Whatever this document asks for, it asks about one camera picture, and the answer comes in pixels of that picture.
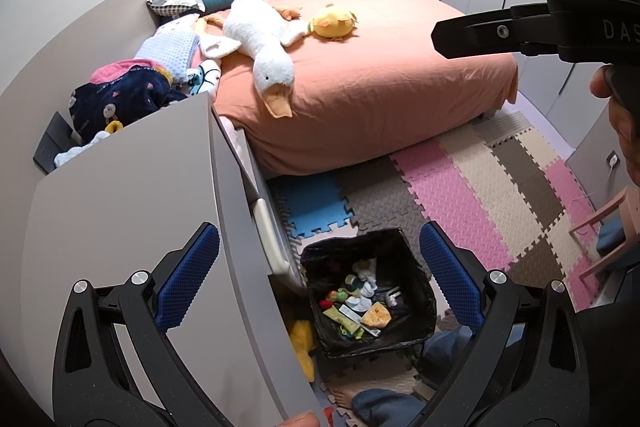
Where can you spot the yellow plush toy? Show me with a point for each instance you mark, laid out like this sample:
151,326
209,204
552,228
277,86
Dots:
302,342

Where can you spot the trash bin with black bag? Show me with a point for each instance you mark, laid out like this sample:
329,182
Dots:
400,267

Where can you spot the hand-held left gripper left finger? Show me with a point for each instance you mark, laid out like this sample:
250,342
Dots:
187,277

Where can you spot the blue seat cushion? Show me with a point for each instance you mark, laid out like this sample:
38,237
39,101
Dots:
612,237

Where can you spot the small white cloth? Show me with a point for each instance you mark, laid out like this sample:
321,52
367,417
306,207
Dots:
80,152

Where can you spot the wooden chair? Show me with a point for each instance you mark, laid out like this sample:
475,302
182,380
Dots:
600,222

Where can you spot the navy printed blanket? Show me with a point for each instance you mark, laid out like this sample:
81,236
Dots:
120,99

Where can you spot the person's left hand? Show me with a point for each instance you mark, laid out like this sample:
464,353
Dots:
300,420

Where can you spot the yellow duck plush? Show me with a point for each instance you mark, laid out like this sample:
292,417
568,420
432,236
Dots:
332,22

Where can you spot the small yellow toy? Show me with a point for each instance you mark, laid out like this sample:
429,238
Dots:
114,127

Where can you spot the white drawer unit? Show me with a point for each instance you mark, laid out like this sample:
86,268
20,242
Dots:
270,232

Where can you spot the white wall plug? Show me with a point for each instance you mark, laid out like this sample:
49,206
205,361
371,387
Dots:
612,159

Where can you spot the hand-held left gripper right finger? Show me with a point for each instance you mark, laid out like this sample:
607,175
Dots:
450,277

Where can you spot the cartoon print cloth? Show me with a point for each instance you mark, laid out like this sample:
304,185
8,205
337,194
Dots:
205,74

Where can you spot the red heart plush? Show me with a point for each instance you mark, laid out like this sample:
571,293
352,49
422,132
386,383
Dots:
326,304

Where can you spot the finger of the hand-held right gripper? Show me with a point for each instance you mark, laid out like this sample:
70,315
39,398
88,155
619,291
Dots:
530,7
480,34

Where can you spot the white waffle blanket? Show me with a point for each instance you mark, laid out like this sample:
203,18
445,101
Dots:
167,49

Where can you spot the person's blue jeans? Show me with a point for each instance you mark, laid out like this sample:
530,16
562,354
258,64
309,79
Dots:
390,407

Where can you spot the white thermometer box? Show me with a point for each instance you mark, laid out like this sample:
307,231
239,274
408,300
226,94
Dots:
357,319

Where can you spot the black wall outlet panel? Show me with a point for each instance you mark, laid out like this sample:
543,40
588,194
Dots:
52,139

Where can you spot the white goose plush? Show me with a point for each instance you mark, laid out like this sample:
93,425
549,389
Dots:
255,32

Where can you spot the pink cloth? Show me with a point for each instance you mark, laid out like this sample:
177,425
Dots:
122,69

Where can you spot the person's right forearm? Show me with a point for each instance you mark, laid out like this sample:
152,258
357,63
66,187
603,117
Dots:
632,167

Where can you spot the bed with orange sheet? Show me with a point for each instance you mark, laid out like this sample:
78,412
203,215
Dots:
375,82

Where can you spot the person's bare foot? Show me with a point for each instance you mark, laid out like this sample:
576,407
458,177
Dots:
342,399

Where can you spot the foam puzzle floor mat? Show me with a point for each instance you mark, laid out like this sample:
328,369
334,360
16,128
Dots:
475,197

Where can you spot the person's right hand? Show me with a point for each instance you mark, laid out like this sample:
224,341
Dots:
625,122

